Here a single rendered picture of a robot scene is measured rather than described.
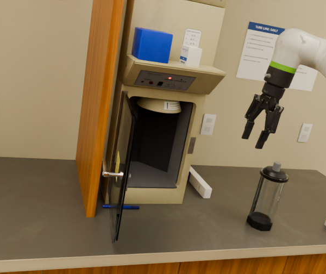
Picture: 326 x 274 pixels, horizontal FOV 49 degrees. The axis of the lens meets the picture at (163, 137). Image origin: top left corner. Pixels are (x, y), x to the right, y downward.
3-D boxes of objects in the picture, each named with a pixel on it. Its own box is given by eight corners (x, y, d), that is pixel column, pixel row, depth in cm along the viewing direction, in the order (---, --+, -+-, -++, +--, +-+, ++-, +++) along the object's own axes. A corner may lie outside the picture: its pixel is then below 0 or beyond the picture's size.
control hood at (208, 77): (121, 83, 121) (125, 53, 118) (207, 93, 132) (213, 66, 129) (128, 91, 111) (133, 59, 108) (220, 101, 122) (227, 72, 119)
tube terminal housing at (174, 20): (95, 174, 158) (120, -11, 134) (164, 176, 169) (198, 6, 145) (104, 204, 136) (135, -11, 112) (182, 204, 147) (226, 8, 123)
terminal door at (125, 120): (110, 194, 133) (125, 90, 121) (114, 246, 105) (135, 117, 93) (108, 194, 133) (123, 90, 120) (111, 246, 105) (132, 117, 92)
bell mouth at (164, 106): (132, 98, 144) (133, 85, 142) (173, 102, 150) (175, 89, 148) (142, 111, 128) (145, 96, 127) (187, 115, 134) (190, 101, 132)
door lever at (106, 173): (118, 167, 111) (119, 159, 110) (120, 181, 102) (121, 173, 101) (101, 165, 109) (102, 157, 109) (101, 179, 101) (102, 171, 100)
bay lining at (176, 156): (105, 159, 156) (116, 80, 145) (161, 161, 165) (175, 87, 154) (115, 186, 135) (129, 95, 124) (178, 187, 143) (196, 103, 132)
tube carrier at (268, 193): (241, 213, 145) (255, 166, 139) (264, 213, 149) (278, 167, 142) (255, 229, 136) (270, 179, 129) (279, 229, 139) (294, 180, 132)
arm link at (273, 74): (302, 75, 123) (283, 68, 130) (278, 69, 117) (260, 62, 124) (294, 92, 125) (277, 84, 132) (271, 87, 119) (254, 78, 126)
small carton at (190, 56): (179, 62, 121) (182, 44, 119) (191, 64, 123) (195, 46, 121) (185, 65, 117) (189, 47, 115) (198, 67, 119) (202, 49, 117)
